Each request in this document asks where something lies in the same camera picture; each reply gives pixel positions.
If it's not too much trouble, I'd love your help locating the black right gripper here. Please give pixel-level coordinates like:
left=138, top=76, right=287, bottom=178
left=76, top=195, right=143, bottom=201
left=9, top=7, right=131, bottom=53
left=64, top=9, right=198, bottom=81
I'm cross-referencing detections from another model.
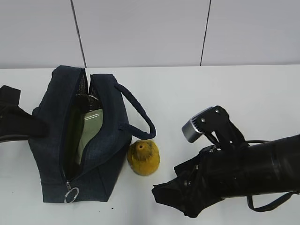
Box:
left=152, top=145, right=248, bottom=213

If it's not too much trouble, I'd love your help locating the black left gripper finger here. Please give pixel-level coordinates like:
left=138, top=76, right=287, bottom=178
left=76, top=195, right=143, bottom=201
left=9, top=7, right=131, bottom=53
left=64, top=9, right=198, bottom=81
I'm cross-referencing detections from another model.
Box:
left=0, top=85, right=49, bottom=143

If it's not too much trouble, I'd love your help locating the yellow papaya half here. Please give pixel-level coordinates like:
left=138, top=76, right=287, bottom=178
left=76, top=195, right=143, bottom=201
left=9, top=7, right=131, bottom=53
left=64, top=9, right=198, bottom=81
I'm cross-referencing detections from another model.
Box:
left=127, top=140, right=160, bottom=176

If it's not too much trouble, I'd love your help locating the dark blue zippered lunch bag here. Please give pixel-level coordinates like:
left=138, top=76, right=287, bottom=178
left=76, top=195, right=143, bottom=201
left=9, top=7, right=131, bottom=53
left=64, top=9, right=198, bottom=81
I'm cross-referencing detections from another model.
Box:
left=29, top=65, right=156, bottom=203

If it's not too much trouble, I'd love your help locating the green lidded glass container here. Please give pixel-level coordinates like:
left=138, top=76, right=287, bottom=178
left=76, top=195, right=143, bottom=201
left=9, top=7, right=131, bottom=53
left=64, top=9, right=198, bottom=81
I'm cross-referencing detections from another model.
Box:
left=76, top=109, right=104, bottom=166

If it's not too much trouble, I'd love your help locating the silver zipper pull ring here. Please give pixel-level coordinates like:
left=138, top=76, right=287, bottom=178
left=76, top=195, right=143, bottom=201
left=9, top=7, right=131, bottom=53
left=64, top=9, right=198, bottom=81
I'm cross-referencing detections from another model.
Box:
left=63, top=186, right=80, bottom=204

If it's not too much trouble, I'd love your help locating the green cucumber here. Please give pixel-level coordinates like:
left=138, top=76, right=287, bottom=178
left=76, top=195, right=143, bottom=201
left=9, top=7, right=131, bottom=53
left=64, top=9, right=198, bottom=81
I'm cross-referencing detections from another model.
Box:
left=64, top=106, right=83, bottom=165

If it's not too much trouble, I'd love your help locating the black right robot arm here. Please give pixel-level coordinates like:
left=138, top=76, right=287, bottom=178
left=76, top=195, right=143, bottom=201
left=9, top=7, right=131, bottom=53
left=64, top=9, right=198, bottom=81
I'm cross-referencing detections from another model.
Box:
left=152, top=135, right=300, bottom=218

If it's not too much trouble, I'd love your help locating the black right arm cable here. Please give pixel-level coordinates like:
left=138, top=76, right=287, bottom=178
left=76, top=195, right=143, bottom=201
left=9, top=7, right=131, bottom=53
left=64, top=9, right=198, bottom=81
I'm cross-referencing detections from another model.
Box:
left=246, top=139, right=300, bottom=210

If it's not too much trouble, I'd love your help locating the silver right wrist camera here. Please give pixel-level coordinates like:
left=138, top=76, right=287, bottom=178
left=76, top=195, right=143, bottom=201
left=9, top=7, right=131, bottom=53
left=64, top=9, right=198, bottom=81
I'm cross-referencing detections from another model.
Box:
left=181, top=106, right=214, bottom=143

